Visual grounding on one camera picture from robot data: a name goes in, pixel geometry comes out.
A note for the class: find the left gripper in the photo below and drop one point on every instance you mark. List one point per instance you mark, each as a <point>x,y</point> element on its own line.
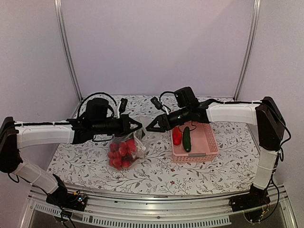
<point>125,120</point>

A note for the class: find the left aluminium frame post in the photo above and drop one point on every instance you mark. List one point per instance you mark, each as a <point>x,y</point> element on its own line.
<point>66,48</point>

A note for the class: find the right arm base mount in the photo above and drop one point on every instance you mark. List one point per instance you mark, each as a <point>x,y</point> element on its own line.
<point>254,204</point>

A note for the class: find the green fake cucumber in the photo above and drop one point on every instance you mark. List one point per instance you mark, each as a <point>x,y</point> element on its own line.
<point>186,140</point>

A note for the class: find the floral table mat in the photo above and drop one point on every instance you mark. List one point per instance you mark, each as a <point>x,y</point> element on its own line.
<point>234,168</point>

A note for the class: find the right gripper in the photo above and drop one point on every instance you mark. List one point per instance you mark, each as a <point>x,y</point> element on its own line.
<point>166,123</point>

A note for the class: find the aluminium frame post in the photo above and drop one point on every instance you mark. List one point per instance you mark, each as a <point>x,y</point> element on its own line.
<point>249,47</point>
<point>66,48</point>

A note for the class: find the red orange fake pepper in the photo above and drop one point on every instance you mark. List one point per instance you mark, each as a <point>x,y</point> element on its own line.
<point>176,136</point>

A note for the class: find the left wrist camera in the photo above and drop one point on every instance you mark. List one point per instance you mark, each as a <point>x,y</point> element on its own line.
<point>122,106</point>

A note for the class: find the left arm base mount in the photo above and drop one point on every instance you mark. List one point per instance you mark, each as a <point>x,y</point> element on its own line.
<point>67,198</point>

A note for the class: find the right aluminium frame post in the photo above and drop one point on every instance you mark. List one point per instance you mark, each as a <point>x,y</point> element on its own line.
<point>249,47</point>

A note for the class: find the pink plastic basket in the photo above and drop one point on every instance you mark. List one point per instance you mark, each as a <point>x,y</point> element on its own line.
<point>204,147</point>

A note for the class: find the dark purple fake eggplant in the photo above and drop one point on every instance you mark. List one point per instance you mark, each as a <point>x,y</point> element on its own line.
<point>131,158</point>

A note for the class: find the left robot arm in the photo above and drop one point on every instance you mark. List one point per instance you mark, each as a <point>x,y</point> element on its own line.
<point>99,118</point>

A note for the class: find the aluminium front rail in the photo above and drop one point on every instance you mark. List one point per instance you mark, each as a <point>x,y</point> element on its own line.
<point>110,209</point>

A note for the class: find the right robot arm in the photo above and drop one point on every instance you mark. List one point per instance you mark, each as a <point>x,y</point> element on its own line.
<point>264,114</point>

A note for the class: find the clear zip top bag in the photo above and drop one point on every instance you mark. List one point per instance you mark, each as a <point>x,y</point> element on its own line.
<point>143,139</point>

